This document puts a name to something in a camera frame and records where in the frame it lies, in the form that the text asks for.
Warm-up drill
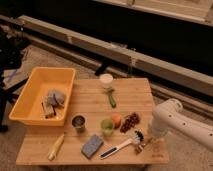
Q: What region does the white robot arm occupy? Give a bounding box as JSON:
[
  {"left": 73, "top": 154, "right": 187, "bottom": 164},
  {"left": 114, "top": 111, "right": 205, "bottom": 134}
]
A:
[{"left": 148, "top": 98, "right": 213, "bottom": 151}]

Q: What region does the white dish brush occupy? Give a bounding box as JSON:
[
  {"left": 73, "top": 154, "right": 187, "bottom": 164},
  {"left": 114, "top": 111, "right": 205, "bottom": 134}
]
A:
[{"left": 100, "top": 130, "right": 144, "bottom": 159}]

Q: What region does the red grape bunch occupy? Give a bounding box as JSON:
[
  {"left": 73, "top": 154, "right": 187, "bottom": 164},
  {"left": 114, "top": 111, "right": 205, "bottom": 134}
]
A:
[{"left": 120, "top": 113, "right": 140, "bottom": 133}]

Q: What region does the orange fruit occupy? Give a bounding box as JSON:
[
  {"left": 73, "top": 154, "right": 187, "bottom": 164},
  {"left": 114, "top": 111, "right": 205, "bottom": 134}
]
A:
[{"left": 111, "top": 114, "right": 121, "bottom": 128}]

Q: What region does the wooden folding table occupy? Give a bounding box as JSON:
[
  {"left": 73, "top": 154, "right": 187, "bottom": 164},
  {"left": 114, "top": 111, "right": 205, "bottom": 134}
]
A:
[{"left": 16, "top": 78, "right": 169, "bottom": 165}]

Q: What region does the green plastic cup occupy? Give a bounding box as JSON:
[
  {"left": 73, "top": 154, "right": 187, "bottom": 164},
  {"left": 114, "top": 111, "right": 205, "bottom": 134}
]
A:
[{"left": 101, "top": 119, "right": 115, "bottom": 136}]

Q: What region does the blue grey sponge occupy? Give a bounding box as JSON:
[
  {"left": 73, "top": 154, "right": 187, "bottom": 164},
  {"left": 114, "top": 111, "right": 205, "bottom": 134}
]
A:
[{"left": 81, "top": 134, "right": 104, "bottom": 159}]

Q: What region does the white cup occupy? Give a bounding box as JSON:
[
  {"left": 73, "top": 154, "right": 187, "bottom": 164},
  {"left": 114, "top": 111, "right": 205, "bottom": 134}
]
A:
[{"left": 99, "top": 73, "right": 113, "bottom": 89}]

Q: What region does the metal cup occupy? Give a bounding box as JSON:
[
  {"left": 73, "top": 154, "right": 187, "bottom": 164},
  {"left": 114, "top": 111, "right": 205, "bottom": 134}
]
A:
[{"left": 72, "top": 115, "right": 85, "bottom": 133}]

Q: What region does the yellow banana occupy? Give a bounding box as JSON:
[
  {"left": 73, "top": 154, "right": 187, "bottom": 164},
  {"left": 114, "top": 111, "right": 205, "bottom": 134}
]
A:
[{"left": 48, "top": 134, "right": 65, "bottom": 161}]

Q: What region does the wooden block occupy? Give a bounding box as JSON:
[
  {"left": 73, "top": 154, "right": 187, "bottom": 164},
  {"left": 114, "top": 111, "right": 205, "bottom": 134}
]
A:
[{"left": 42, "top": 102, "right": 56, "bottom": 118}]

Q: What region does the yellow plastic bin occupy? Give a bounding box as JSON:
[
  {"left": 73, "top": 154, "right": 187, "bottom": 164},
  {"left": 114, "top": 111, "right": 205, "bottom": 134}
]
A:
[{"left": 9, "top": 67, "right": 76, "bottom": 126}]

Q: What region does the black tripod stand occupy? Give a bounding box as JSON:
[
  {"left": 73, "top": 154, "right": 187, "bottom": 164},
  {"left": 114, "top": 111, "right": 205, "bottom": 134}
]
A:
[{"left": 0, "top": 26, "right": 27, "bottom": 133}]

